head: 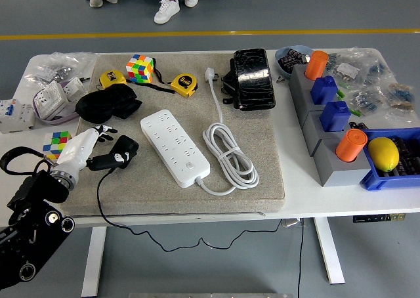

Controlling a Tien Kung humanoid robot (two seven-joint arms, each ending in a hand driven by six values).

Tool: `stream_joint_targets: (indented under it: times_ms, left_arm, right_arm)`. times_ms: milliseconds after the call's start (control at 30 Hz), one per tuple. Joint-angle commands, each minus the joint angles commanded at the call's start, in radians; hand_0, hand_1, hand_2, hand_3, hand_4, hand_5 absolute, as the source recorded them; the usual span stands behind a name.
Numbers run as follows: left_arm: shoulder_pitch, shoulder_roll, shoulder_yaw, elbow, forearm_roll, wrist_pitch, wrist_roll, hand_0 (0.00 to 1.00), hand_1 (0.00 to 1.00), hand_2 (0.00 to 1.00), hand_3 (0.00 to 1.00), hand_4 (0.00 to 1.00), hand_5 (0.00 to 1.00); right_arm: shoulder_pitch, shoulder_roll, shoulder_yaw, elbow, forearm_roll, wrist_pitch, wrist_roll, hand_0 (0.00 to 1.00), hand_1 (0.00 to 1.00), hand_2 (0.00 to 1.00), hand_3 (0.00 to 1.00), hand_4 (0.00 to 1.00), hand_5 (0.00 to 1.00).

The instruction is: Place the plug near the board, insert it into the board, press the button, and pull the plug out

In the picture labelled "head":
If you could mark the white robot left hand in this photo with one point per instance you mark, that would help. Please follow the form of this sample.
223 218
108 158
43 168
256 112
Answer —
75 147

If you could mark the black power adapter plug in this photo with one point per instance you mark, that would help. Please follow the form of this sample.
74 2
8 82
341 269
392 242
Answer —
127 143

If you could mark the white power strip board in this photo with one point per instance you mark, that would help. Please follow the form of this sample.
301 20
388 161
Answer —
170 147

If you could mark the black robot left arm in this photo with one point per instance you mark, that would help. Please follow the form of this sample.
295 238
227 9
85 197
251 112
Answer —
33 232

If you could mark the small multicolour puzzle cube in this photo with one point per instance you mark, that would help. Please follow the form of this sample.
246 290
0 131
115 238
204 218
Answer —
54 143

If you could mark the black cloth pouch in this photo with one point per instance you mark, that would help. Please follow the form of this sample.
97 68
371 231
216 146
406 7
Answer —
105 104

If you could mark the white circuit breaker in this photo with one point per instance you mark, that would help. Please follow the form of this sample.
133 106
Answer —
16 114

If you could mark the yellow tape measure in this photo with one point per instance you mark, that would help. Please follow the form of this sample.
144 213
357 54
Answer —
111 78

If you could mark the clear bag of metal screws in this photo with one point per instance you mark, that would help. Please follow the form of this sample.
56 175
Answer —
55 70

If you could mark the large multicolour puzzle cube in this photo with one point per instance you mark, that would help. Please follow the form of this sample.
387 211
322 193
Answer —
139 68

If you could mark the white table leg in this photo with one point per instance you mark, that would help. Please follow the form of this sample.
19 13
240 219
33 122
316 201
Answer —
93 262
329 252

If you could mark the grey-brown foam mat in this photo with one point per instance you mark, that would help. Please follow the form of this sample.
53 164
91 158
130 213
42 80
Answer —
193 114

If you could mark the yellow tape measure 5m label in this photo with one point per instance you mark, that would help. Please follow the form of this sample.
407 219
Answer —
183 83

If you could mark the glossy black case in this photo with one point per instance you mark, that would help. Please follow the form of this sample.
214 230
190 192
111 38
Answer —
254 81

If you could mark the small metal clip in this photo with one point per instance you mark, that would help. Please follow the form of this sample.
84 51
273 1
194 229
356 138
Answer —
280 79

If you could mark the blue bowl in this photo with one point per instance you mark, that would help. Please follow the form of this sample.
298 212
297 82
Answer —
279 56

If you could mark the grey block holder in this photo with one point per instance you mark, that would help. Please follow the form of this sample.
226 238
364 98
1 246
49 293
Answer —
341 178
311 130
297 78
303 109

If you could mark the black electronic components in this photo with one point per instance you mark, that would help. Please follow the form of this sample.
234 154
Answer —
410 157
290 61

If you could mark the blue block peg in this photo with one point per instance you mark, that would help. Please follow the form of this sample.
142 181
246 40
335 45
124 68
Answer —
323 91
334 115

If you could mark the orange cylinder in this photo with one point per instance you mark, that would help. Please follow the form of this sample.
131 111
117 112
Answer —
349 145
316 65

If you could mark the clear bag with white card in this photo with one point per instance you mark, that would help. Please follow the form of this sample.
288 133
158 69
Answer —
346 70

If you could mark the clear bag of blue resistors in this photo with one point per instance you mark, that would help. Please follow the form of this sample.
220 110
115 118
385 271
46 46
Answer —
367 102

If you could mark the blue plastic bin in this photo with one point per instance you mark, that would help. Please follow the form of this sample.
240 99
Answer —
374 180

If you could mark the yellow lemon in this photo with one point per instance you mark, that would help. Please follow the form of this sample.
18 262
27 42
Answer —
384 153

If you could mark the clear bag of blue components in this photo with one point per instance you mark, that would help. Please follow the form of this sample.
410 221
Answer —
375 70

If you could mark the black table control panel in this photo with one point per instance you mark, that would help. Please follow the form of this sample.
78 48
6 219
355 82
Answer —
377 218

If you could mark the clear bag of brown resistors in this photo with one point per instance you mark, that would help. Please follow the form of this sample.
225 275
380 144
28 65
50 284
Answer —
398 93

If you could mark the white wall socket panel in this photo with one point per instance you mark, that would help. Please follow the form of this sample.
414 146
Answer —
49 101
73 86

